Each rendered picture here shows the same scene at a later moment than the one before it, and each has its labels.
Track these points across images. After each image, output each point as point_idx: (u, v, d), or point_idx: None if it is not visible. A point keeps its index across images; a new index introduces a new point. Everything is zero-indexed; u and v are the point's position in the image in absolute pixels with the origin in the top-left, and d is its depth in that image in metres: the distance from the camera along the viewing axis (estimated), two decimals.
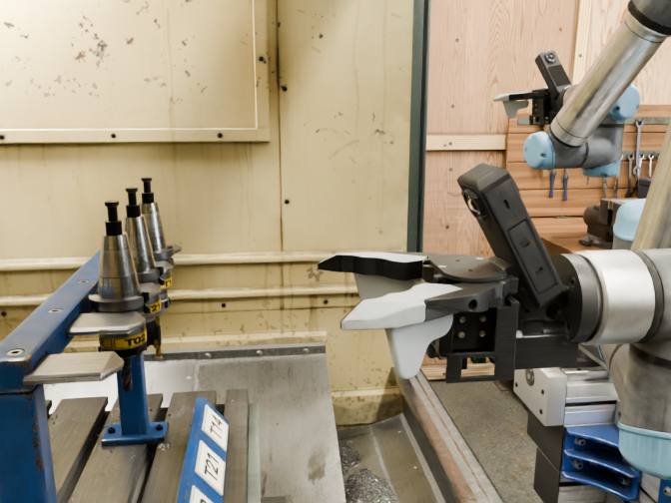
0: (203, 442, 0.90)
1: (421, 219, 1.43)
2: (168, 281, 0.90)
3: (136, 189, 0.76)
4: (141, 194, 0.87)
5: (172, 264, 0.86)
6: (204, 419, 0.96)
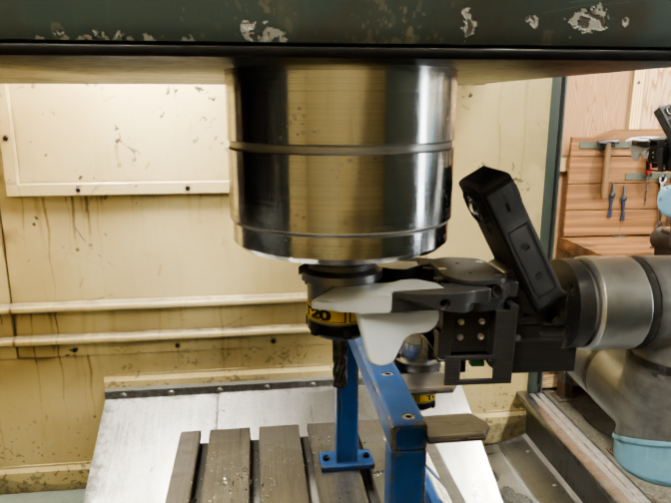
0: (428, 471, 1.04)
1: (550, 257, 1.57)
2: None
3: None
4: None
5: None
6: None
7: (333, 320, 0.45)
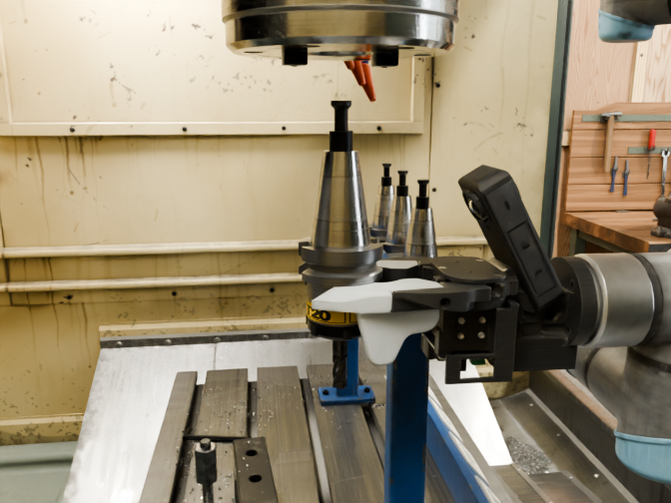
0: (431, 399, 1.01)
1: (554, 206, 1.54)
2: None
3: (407, 171, 0.87)
4: (381, 178, 0.98)
5: None
6: None
7: (333, 320, 0.45)
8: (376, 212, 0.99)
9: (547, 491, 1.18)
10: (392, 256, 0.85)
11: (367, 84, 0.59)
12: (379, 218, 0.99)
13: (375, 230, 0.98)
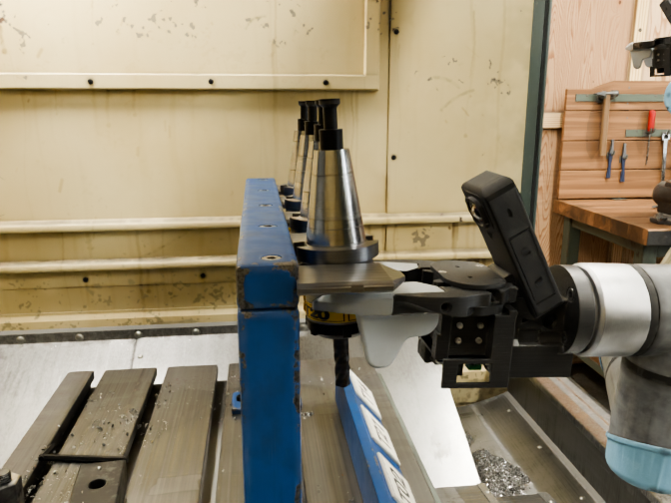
0: (364, 407, 0.78)
1: (536, 178, 1.31)
2: None
3: None
4: (298, 120, 0.76)
5: None
6: (353, 383, 0.84)
7: (332, 319, 0.45)
8: (292, 165, 0.76)
9: None
10: None
11: None
12: (295, 172, 0.76)
13: (290, 188, 0.75)
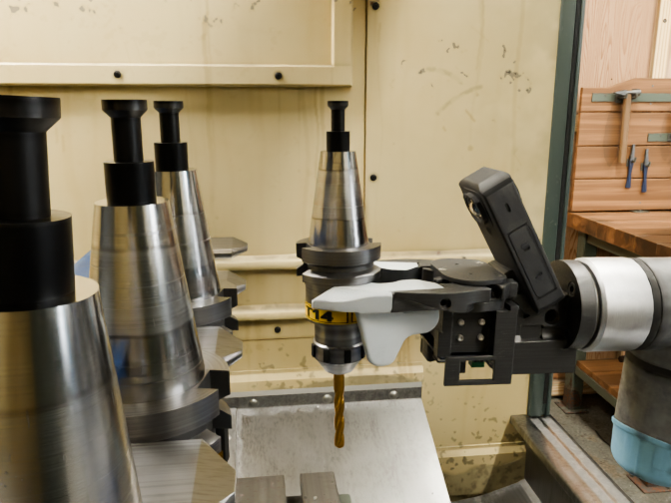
0: None
1: (565, 204, 0.98)
2: None
3: (179, 101, 0.32)
4: (327, 134, 0.44)
5: (245, 278, 0.41)
6: None
7: None
8: (317, 210, 0.44)
9: None
10: None
11: None
12: (322, 223, 0.44)
13: (313, 250, 0.44)
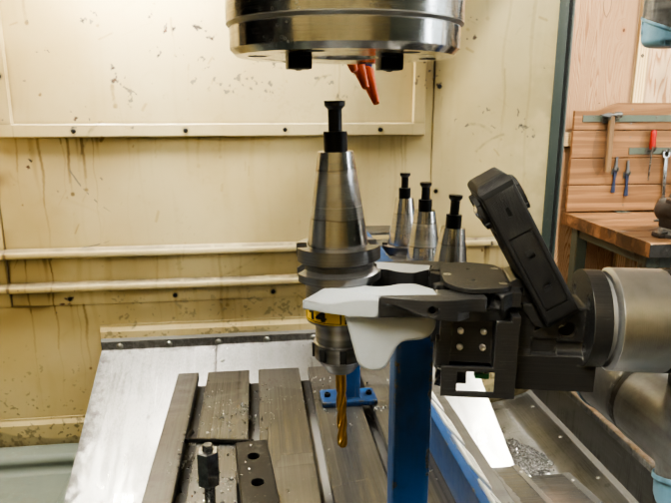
0: (433, 401, 1.00)
1: (556, 208, 1.54)
2: None
3: (409, 173, 0.87)
4: (324, 134, 0.44)
5: None
6: None
7: None
8: (313, 211, 0.44)
9: (549, 493, 1.18)
10: (395, 259, 0.84)
11: (370, 87, 0.59)
12: (316, 223, 0.44)
13: (306, 251, 0.44)
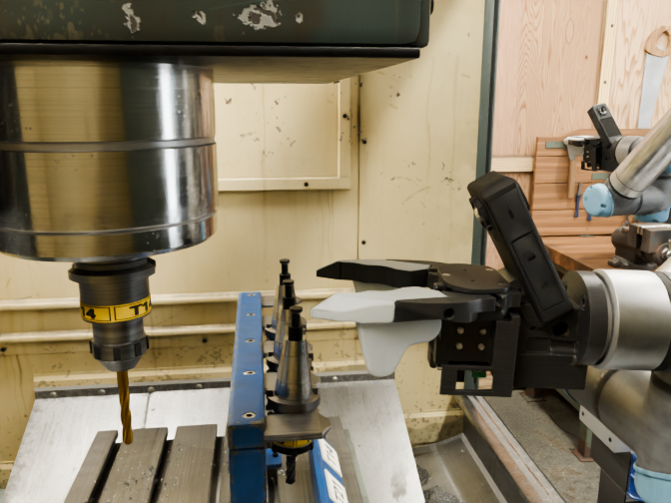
0: (328, 471, 1.04)
1: (483, 256, 1.57)
2: (141, 305, 0.46)
3: (289, 260, 0.90)
4: None
5: (306, 318, 0.99)
6: (322, 449, 1.09)
7: (286, 444, 0.70)
8: None
9: None
10: (271, 346, 0.87)
11: None
12: None
13: None
